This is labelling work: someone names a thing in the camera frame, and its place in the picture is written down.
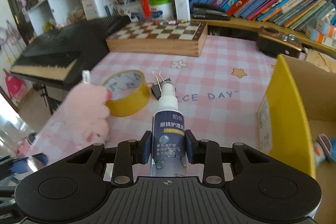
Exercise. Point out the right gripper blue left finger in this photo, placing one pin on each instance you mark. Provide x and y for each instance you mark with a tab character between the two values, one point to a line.
127	154

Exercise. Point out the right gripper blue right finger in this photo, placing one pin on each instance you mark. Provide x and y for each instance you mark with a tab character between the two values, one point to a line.
207	153

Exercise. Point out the lens cleaner spray bottle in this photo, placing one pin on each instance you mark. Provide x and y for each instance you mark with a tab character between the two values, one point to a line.
168	152

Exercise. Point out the pink plush toy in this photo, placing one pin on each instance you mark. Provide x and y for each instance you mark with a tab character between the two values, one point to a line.
86	113

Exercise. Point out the yellow tape roll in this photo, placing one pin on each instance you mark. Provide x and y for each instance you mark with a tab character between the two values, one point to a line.
129	93

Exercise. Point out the black binder clip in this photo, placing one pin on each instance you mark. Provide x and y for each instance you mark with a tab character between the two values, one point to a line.
156	88

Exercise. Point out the pink checkered tablecloth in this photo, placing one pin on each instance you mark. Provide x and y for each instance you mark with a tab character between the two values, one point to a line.
219	94

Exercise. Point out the yellow cardboard box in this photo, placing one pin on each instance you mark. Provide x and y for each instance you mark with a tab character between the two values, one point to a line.
299	104

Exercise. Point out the wooden chessboard box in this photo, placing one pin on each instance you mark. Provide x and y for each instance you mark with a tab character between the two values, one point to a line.
184	39

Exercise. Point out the black electronic keyboard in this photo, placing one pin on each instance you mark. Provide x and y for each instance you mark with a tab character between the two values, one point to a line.
57	57

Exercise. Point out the grey orange toy car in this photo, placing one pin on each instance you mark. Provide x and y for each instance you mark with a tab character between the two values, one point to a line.
321	148

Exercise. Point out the blue small toy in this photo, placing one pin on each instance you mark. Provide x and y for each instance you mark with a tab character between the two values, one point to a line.
331	153

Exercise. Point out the brown retro radio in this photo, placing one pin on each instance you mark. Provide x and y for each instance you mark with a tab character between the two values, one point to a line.
275	42

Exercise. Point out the black stapler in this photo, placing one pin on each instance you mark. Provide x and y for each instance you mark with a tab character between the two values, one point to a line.
208	12

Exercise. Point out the white pen holder cup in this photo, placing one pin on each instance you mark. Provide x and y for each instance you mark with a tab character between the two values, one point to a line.
133	9

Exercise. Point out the green lid white jar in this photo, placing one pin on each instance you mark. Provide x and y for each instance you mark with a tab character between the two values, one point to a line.
161	9

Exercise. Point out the orange white medicine box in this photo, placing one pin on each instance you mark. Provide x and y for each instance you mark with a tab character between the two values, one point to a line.
322	33

